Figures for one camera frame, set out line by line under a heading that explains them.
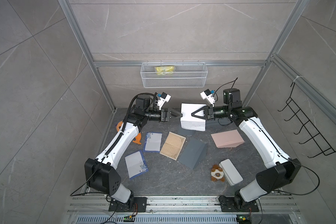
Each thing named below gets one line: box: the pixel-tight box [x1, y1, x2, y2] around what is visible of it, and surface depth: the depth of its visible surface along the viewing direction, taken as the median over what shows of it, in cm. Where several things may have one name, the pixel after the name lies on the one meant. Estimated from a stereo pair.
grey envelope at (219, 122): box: [205, 117, 234, 127], surface depth 64 cm
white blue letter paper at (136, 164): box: [124, 149, 149, 180], surface depth 90 cm
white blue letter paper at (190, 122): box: [180, 103, 207, 132], surface depth 67 cm
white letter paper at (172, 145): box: [159, 131, 187, 161], surface depth 98 cm
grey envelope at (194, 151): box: [178, 137, 208, 170], surface depth 95 cm
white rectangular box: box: [218, 158, 244, 187], surface depth 83 cm
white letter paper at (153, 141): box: [143, 132, 163, 153], surface depth 100 cm
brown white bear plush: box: [210, 164, 225, 182], surface depth 83 cm
